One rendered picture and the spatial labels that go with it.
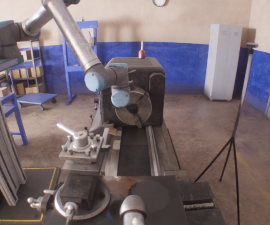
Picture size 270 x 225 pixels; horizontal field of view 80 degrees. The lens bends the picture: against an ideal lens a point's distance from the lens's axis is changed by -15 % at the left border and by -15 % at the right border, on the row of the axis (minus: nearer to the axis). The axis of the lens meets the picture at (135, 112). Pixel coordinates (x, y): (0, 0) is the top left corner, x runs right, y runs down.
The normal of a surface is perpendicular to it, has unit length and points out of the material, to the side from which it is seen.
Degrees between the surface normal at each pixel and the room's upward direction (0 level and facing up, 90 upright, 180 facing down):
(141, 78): 90
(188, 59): 90
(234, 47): 90
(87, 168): 0
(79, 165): 0
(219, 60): 90
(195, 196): 0
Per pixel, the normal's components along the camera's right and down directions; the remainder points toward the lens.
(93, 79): -0.50, 0.41
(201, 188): 0.00, -0.91
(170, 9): 0.00, 0.42
